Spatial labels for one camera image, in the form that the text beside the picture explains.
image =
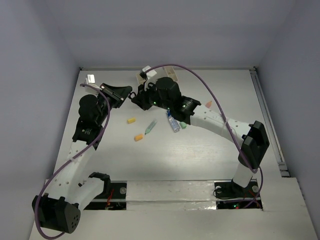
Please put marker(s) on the aluminium table edge rail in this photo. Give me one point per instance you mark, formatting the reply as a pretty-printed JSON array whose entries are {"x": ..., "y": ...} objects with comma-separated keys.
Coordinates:
[{"x": 269, "y": 126}]

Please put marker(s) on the black handled scissors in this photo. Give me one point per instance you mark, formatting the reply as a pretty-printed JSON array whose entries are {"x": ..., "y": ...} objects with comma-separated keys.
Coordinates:
[{"x": 132, "y": 95}]

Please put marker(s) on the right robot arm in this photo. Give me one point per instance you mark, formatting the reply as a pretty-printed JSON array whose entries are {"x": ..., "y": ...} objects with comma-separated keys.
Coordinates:
[{"x": 251, "y": 138}]

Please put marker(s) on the cream divided organizer far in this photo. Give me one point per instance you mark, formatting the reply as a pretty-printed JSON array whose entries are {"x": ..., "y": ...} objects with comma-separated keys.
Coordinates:
[{"x": 169, "y": 71}]

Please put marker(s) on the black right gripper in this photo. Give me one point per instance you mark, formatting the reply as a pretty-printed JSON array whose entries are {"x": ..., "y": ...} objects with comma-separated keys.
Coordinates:
[{"x": 141, "y": 97}]

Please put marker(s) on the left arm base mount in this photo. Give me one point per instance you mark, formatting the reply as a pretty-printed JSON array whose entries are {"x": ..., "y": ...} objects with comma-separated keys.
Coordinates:
[{"x": 113, "y": 196}]

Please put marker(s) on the clear blue spray bottle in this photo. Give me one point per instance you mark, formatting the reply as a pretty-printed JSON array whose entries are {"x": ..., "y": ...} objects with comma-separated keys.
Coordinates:
[{"x": 173, "y": 122}]

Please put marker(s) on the pink highlighter body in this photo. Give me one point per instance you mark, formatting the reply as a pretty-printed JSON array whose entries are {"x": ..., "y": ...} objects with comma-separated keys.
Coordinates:
[{"x": 208, "y": 104}]

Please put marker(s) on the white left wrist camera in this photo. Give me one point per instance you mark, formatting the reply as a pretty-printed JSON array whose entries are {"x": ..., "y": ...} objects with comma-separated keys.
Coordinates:
[{"x": 90, "y": 79}]

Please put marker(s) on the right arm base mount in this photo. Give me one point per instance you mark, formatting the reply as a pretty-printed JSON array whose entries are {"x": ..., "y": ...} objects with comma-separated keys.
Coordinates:
[{"x": 230, "y": 196}]

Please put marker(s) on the yellow highlighter cap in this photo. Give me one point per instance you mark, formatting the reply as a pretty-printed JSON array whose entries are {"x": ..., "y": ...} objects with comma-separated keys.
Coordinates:
[{"x": 131, "y": 120}]

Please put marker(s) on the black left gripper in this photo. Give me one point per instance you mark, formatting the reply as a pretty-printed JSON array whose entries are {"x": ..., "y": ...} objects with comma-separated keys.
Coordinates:
[{"x": 120, "y": 93}]

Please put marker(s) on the green highlighter cap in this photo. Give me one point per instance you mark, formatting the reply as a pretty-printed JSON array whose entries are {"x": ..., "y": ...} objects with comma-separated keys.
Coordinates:
[{"x": 183, "y": 125}]

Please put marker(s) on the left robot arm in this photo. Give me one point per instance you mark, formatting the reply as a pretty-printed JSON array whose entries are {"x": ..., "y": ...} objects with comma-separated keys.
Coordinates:
[{"x": 70, "y": 189}]

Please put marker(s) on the cream divided side organizer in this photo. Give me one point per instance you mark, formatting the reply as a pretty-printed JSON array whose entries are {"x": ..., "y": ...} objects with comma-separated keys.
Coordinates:
[{"x": 140, "y": 79}]

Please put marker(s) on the orange highlighter cap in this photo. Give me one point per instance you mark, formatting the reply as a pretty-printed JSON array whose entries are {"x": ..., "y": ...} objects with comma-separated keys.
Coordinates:
[{"x": 138, "y": 137}]

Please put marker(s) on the green uncapped highlighter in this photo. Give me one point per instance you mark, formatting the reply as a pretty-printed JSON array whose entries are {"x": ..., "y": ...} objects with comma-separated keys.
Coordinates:
[{"x": 150, "y": 127}]

